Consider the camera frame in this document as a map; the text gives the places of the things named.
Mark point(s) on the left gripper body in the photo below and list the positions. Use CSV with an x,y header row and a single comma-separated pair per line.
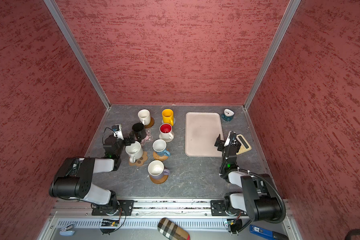
x,y
121,146

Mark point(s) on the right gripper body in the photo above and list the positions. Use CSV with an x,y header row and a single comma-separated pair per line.
x,y
223,163

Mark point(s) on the black mug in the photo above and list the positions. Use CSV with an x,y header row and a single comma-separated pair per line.
x,y
139,131

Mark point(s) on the pink flower coaster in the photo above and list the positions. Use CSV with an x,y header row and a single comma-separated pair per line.
x,y
148,137

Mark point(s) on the cork paw print coaster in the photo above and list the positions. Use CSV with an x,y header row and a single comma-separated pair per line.
x,y
141,161

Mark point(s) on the white mug with handle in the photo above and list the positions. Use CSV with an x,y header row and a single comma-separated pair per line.
x,y
145,117

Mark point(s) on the dark amber round coaster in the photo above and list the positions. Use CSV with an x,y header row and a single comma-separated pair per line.
x,y
152,122

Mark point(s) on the white blue mug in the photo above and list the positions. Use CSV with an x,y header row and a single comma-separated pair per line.
x,y
160,148

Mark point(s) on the rattan round coaster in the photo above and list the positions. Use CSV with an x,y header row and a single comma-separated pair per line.
x,y
162,158

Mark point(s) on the white mug back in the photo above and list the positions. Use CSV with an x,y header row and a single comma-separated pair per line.
x,y
157,170

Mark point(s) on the red interior mug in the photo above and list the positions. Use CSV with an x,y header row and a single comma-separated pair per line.
x,y
166,128

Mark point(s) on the yellow mug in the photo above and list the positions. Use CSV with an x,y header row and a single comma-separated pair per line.
x,y
165,114

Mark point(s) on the brown wooden round coaster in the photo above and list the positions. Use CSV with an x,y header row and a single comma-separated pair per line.
x,y
159,181

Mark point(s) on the multicolour woven round coaster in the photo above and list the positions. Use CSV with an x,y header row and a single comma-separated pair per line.
x,y
167,137

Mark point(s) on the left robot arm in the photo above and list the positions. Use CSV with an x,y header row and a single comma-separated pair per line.
x,y
73,180

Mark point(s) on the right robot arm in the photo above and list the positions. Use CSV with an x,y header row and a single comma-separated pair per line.
x,y
258,198

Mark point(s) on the beige tray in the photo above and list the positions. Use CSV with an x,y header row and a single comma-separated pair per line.
x,y
201,132

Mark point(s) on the yellow calculator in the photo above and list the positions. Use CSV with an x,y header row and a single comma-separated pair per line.
x,y
245,146

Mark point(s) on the teal cat mug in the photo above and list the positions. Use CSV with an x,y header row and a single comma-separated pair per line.
x,y
227,115

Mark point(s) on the blue tool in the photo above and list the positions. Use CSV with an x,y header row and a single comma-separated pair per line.
x,y
267,234

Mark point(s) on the plaid case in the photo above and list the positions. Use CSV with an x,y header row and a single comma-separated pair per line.
x,y
172,231

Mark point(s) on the small stapler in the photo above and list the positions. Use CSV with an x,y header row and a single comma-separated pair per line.
x,y
68,230

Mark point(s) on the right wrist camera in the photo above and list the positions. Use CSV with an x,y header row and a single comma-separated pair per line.
x,y
231,139

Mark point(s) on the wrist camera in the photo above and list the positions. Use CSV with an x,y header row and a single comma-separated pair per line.
x,y
117,130
231,139

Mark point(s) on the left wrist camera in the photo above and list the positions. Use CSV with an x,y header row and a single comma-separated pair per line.
x,y
117,130

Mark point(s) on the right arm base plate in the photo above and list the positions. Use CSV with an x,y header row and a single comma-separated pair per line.
x,y
218,208

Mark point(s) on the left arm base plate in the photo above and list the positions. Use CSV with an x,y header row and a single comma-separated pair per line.
x,y
124,207

